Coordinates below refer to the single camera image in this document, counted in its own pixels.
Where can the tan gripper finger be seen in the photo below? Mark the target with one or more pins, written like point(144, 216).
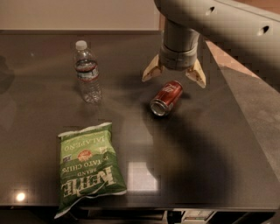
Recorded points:
point(154, 69)
point(195, 73)

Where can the clear plastic water bottle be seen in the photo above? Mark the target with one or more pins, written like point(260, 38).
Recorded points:
point(86, 67)

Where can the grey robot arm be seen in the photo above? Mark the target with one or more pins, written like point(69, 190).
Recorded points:
point(246, 33)

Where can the red coke can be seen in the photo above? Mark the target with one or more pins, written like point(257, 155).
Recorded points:
point(166, 98)

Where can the green kettle chips bag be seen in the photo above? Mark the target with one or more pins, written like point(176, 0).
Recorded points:
point(88, 166)

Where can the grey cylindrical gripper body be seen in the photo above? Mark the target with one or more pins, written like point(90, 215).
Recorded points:
point(178, 59)

